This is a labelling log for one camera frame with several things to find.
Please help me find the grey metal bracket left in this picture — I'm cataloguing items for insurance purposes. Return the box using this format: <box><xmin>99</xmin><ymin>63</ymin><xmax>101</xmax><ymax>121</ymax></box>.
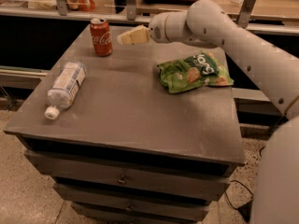
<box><xmin>50</xmin><ymin>0</ymin><xmax>70</xmax><ymax>17</ymax></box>

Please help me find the clear plastic water bottle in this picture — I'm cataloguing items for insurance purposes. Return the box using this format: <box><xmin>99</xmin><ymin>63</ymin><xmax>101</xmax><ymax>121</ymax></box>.
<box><xmin>45</xmin><ymin>61</ymin><xmax>86</xmax><ymax>119</ymax></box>

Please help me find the grey metal bracket right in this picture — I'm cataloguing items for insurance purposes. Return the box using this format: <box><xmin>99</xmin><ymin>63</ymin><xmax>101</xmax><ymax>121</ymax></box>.
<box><xmin>236</xmin><ymin>0</ymin><xmax>256</xmax><ymax>28</ymax></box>

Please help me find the grey metal bracket middle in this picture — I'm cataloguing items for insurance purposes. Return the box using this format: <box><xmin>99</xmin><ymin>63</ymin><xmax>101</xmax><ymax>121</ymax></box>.
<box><xmin>126</xmin><ymin>0</ymin><xmax>136</xmax><ymax>21</ymax></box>

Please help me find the black floor power box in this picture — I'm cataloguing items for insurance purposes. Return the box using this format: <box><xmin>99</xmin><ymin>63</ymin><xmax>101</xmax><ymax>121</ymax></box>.
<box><xmin>237</xmin><ymin>201</ymin><xmax>252</xmax><ymax>222</ymax></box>

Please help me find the black floor cable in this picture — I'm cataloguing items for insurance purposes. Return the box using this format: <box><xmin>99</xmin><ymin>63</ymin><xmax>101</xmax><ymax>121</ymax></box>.
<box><xmin>223</xmin><ymin>179</ymin><xmax>255</xmax><ymax>211</ymax></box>

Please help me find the grey drawer cabinet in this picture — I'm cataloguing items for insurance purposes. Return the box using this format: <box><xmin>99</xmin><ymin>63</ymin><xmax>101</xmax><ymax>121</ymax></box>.
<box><xmin>6</xmin><ymin>32</ymin><xmax>245</xmax><ymax>224</ymax></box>

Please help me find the green chip bag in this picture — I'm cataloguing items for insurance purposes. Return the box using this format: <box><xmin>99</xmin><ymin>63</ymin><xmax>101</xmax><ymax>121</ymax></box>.
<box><xmin>157</xmin><ymin>50</ymin><xmax>234</xmax><ymax>93</ymax></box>

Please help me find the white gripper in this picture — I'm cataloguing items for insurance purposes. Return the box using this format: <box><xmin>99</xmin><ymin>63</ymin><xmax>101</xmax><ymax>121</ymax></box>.
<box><xmin>117</xmin><ymin>14</ymin><xmax>169</xmax><ymax>45</ymax></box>

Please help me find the red coke can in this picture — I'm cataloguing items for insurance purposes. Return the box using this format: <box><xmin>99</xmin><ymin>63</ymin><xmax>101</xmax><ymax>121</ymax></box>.
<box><xmin>90</xmin><ymin>18</ymin><xmax>113</xmax><ymax>57</ymax></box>

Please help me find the grey metal bracket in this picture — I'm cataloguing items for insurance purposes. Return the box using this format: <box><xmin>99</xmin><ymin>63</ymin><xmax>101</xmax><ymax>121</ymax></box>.
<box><xmin>236</xmin><ymin>0</ymin><xmax>256</xmax><ymax>28</ymax></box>
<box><xmin>126</xmin><ymin>0</ymin><xmax>136</xmax><ymax>21</ymax></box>
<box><xmin>50</xmin><ymin>0</ymin><xmax>70</xmax><ymax>17</ymax></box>

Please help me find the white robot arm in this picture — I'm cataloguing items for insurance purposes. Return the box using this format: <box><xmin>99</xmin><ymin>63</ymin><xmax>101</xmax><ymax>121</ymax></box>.
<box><xmin>118</xmin><ymin>0</ymin><xmax>299</xmax><ymax>224</ymax></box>

